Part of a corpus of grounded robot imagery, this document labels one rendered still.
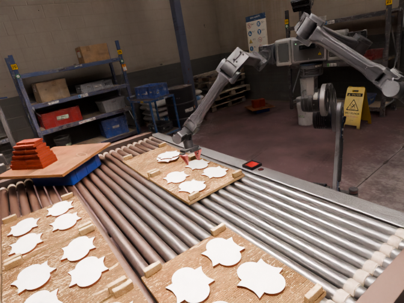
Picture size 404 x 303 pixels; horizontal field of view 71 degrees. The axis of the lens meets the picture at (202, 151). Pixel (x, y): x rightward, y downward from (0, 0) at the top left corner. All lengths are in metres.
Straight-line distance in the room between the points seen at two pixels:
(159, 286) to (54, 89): 5.00
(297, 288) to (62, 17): 6.12
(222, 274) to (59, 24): 5.91
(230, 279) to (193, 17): 7.27
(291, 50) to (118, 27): 5.26
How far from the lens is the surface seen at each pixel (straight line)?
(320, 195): 1.30
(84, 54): 5.77
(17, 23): 6.28
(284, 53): 1.89
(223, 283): 0.90
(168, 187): 1.46
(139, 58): 6.88
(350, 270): 0.97
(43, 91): 5.63
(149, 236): 1.18
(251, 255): 0.97
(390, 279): 0.92
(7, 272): 1.31
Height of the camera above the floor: 1.58
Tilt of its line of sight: 21 degrees down
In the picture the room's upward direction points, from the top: 10 degrees counter-clockwise
